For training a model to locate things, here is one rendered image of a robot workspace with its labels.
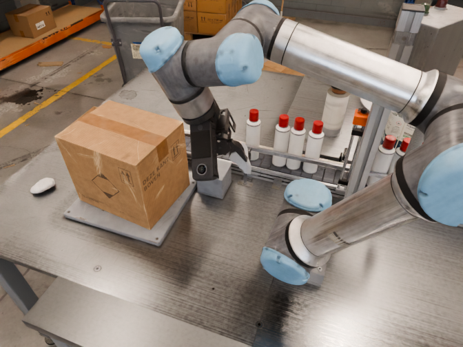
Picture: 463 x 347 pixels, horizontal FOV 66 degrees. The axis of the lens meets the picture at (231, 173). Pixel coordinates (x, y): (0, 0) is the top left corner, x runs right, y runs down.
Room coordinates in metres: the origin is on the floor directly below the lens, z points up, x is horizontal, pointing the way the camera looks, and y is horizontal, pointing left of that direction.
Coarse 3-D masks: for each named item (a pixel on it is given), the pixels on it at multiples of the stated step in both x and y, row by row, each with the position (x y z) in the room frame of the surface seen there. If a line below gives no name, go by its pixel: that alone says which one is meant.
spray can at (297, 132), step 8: (296, 120) 0.99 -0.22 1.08; (304, 120) 0.99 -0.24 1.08; (296, 128) 0.99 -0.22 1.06; (304, 128) 1.01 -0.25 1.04; (296, 136) 0.98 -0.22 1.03; (304, 136) 0.99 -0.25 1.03; (296, 144) 0.98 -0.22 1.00; (288, 152) 1.00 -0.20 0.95; (296, 152) 0.98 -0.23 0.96; (288, 160) 0.99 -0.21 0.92; (296, 160) 0.98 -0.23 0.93; (288, 168) 0.99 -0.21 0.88; (296, 168) 0.98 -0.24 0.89
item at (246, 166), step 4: (244, 144) 0.64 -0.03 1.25; (244, 148) 0.63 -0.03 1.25; (232, 156) 0.59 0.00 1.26; (236, 156) 0.58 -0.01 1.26; (232, 160) 0.59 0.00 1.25; (236, 160) 0.59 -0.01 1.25; (240, 160) 0.59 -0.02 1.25; (244, 160) 0.59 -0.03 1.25; (248, 160) 0.60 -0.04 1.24; (240, 164) 0.59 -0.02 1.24; (244, 164) 0.59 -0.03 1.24; (248, 164) 0.59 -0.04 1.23; (240, 168) 0.59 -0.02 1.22; (244, 168) 0.59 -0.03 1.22; (248, 168) 0.59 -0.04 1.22; (244, 172) 0.59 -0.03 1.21; (248, 172) 0.60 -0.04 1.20
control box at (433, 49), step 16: (432, 16) 0.81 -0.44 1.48; (448, 16) 0.81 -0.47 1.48; (432, 32) 0.74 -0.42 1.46; (448, 32) 0.76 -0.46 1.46; (416, 48) 0.76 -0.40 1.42; (432, 48) 0.74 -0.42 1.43; (448, 48) 0.78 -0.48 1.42; (416, 64) 0.75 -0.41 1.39; (432, 64) 0.75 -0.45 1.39; (448, 64) 0.80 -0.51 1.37
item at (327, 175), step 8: (256, 160) 1.04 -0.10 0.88; (264, 160) 1.04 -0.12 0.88; (264, 168) 0.99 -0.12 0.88; (272, 168) 0.99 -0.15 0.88; (280, 168) 0.99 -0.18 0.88; (320, 168) 0.99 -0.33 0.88; (328, 168) 0.99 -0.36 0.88; (304, 176) 0.95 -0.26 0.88; (312, 176) 0.95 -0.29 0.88; (320, 176) 0.95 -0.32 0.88; (328, 176) 0.95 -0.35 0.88; (336, 176) 0.95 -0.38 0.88; (344, 176) 0.95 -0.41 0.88; (336, 184) 0.91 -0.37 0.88
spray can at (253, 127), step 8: (256, 112) 1.04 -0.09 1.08; (248, 120) 1.05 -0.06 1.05; (256, 120) 1.04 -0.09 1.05; (248, 128) 1.04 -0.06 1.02; (256, 128) 1.03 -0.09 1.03; (248, 136) 1.04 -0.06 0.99; (256, 136) 1.03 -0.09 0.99; (248, 144) 1.04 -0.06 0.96; (256, 144) 1.03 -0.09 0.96; (256, 152) 1.04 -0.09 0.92
